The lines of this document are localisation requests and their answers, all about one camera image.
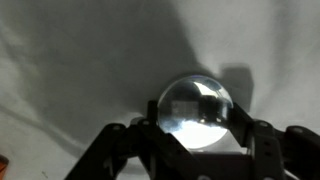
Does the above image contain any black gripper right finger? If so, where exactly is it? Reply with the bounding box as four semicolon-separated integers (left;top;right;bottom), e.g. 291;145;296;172
229;102;320;180

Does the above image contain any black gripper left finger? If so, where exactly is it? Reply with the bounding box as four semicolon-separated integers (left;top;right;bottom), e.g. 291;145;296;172
64;99;201;180

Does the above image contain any shiny domed metal lid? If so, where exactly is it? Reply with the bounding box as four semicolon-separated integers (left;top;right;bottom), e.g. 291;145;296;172
157;74;234;150

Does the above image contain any white wrinkled cloth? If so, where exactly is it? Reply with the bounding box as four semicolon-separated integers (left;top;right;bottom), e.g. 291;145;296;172
0;0;320;180

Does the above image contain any orange flat object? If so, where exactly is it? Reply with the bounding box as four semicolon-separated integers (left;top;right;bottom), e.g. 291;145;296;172
0;154;10;175

